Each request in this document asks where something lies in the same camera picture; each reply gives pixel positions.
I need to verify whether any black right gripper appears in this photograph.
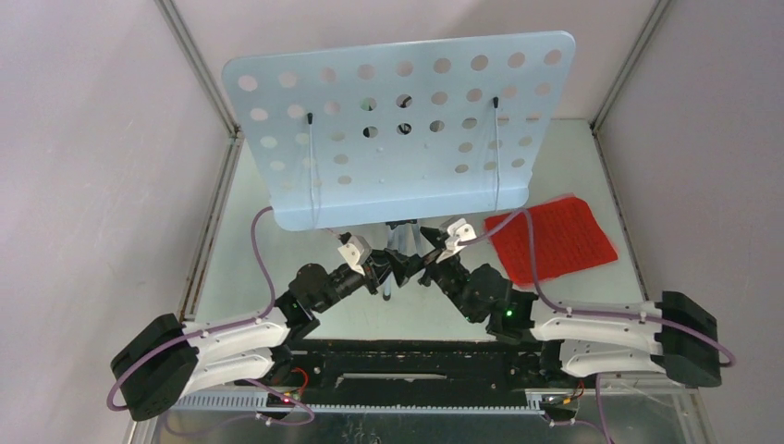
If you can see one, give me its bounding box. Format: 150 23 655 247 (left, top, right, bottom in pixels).
385 228 479 324

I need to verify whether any light blue music stand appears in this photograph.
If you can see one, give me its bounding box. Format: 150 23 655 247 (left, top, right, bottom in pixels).
221 31 577 302

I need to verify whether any red sheet music page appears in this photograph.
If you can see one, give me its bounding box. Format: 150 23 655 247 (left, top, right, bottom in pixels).
490 195 619 287

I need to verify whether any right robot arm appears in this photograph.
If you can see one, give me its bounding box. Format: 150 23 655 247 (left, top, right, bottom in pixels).
419 220 725 388

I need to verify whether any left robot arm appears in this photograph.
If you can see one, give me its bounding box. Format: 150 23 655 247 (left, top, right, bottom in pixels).
107 250 423 422

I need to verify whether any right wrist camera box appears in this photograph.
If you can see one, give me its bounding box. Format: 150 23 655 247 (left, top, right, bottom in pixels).
436 216 477 263

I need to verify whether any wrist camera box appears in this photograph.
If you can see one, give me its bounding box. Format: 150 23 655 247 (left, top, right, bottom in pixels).
436 216 477 263
338 232 372 276

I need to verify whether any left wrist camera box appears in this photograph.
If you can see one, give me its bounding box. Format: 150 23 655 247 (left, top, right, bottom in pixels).
338 232 372 276

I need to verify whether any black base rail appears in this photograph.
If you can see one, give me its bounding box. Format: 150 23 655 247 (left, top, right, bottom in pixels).
262 339 595 408

